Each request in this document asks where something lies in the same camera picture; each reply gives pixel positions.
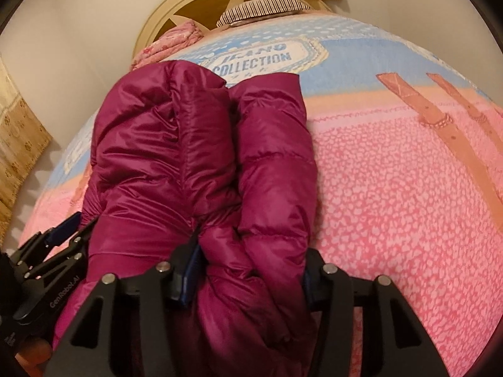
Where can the pink and blue printed blanket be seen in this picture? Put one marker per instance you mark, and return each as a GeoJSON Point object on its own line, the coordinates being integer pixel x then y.
{"type": "Point", "coordinates": [393, 204]}

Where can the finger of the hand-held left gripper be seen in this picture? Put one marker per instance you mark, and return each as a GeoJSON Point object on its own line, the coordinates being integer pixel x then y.
{"type": "Point", "coordinates": [70, 249]}
{"type": "Point", "coordinates": [65, 229]}

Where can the person's left hand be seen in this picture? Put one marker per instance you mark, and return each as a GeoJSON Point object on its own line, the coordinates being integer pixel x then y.
{"type": "Point", "coordinates": [35, 355]}

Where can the folded pink quilt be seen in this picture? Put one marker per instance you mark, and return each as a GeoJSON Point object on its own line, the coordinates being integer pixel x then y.
{"type": "Point", "coordinates": [169, 43]}

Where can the magenta puffer jacket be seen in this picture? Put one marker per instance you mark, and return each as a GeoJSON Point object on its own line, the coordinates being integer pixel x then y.
{"type": "Point", "coordinates": [157, 145]}

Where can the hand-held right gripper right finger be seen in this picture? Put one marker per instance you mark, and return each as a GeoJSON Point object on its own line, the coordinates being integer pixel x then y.
{"type": "Point", "coordinates": [314, 286]}

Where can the grey striped pillow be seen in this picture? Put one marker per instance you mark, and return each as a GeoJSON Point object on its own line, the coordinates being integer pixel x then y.
{"type": "Point", "coordinates": [263, 10]}

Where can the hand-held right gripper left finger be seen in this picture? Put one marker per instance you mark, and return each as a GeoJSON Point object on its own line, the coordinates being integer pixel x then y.
{"type": "Point", "coordinates": [191, 271]}

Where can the cream wooden bed headboard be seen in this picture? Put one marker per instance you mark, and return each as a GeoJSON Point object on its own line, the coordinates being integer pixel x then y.
{"type": "Point", "coordinates": [157, 19]}

